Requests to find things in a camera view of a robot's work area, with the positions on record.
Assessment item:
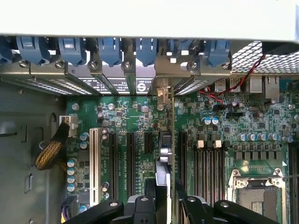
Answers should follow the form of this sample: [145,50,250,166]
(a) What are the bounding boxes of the CPU socket with metal frame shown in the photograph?
[227,168,287,224]

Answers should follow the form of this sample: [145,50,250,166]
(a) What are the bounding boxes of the red black twisted wire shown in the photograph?
[198,54,267,108]

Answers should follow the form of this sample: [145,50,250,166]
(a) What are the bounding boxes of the blue slot retention clip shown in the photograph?
[16,36,51,66]
[135,37,158,67]
[98,37,123,68]
[58,37,87,67]
[0,37,14,65]
[203,39,232,69]

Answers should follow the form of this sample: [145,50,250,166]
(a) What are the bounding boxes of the metal ethernet port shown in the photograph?
[263,76,280,100]

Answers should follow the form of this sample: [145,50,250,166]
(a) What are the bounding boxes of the black RAM slot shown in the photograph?
[202,140,209,205]
[218,140,226,202]
[194,140,202,204]
[288,142,299,224]
[209,140,217,204]

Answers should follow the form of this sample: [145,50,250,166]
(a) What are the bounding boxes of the white power connector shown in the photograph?
[59,115,78,139]

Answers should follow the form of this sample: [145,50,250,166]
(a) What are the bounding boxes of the metal rear port block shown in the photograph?
[241,77,263,94]

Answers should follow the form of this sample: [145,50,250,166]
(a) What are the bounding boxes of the perforated metal slot cover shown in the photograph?
[174,74,211,97]
[0,77,73,96]
[55,74,100,96]

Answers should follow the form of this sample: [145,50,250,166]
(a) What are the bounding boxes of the white expansion slot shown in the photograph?
[89,127,102,207]

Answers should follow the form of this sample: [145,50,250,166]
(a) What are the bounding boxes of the purple yellow wire bundle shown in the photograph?
[60,195,78,224]

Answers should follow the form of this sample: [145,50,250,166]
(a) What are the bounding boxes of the short black expansion slot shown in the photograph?
[143,132,154,153]

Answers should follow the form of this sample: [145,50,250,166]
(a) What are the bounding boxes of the grey open PC case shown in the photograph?
[0,0,299,224]

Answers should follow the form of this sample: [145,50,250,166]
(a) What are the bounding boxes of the long black expansion slot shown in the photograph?
[126,132,136,199]
[109,131,120,202]
[178,130,188,185]

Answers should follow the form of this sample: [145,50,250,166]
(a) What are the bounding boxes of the green motherboard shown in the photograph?
[66,77,299,224]

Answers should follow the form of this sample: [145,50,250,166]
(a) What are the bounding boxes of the plain metal slot cover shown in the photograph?
[89,59,120,96]
[121,59,138,96]

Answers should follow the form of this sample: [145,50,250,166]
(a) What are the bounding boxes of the black yellow braided cable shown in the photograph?
[34,122,71,171]

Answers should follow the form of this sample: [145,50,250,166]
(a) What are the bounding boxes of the black white printed label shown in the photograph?
[78,77,153,94]

